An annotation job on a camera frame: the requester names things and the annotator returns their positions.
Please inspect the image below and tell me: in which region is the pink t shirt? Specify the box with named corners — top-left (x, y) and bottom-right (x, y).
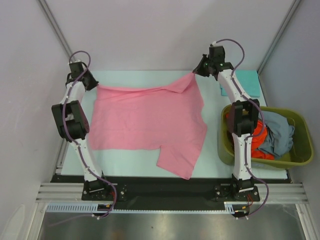
top-left (88, 73), bottom-right (207, 180)

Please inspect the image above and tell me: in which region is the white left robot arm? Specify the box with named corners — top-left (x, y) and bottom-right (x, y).
top-left (51, 60), bottom-right (103, 183)

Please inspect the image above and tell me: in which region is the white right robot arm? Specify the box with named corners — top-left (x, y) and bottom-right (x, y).
top-left (193, 44), bottom-right (260, 201)

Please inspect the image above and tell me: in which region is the folded teal t shirt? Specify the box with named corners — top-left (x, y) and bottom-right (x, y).
top-left (234, 69), bottom-right (261, 99)

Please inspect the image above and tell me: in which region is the orange t shirt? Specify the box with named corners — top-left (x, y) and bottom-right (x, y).
top-left (224, 113), bottom-right (275, 161)

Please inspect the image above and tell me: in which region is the grey blue t shirt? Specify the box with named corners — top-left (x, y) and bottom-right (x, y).
top-left (258, 111), bottom-right (295, 159)

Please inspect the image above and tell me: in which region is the olive green plastic basket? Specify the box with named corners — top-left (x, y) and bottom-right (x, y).
top-left (217, 105), bottom-right (314, 170)

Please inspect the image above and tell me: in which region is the left aluminium corner post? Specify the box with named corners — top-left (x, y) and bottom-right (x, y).
top-left (36, 0), bottom-right (79, 62)

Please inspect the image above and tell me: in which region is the aluminium corner post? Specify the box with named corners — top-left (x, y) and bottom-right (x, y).
top-left (36, 0), bottom-right (79, 62)
top-left (257, 0), bottom-right (302, 75)

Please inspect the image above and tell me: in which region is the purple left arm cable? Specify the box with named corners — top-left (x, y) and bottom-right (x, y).
top-left (62, 50), bottom-right (118, 221)

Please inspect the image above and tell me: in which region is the right aluminium corner post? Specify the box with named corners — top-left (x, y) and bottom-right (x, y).
top-left (257, 0), bottom-right (302, 75)

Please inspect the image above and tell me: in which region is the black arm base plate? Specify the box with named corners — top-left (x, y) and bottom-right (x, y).
top-left (49, 174), bottom-right (261, 211)

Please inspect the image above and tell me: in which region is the grey slotted cable duct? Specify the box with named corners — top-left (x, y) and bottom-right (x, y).
top-left (46, 202), bottom-right (251, 215)

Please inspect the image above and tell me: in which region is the aluminium frame rail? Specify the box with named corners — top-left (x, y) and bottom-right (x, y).
top-left (36, 183), bottom-right (309, 204)

